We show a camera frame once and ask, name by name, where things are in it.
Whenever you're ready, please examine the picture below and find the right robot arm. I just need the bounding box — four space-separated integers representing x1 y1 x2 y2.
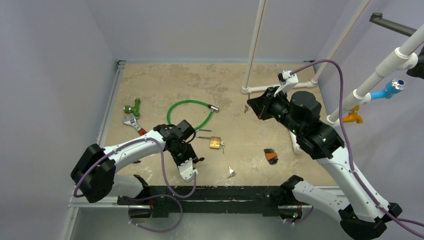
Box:
247 87 402 240

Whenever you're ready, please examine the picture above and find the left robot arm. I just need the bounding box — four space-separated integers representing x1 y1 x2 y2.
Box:
70 120 204 205

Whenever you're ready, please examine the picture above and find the white pvc pipe frame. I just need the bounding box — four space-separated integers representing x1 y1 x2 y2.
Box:
241 0 424 156

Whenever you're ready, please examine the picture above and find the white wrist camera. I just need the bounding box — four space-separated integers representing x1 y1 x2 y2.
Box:
177 158 199 183
273 70 299 97

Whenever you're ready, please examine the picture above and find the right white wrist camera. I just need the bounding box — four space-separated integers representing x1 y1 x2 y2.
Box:
273 70 299 97

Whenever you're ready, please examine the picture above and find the green cable lock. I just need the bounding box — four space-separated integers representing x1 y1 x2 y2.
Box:
166 99 220 130

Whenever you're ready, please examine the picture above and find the orange hex key set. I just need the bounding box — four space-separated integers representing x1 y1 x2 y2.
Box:
263 148 279 165

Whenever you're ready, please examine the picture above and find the blue faucet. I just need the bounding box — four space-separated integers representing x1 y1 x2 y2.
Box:
370 78 407 101

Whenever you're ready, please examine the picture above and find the large brass padlock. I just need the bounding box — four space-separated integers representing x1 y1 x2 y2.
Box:
196 129 222 149

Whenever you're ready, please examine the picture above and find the orange faucet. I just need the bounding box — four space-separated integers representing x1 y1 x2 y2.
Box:
342 105 363 124

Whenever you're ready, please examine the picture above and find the black overhead bar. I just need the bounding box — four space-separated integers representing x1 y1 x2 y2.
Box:
369 12 417 37

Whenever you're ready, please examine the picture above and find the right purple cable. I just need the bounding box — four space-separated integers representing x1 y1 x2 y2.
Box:
289 59 424 230

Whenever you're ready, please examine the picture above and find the green hose nozzle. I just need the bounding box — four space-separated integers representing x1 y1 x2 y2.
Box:
123 97 141 118

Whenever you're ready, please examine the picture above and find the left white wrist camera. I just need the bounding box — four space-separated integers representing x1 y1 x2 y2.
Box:
177 158 199 183

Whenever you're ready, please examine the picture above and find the red adjustable wrench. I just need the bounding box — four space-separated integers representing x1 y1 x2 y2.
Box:
122 113 147 136

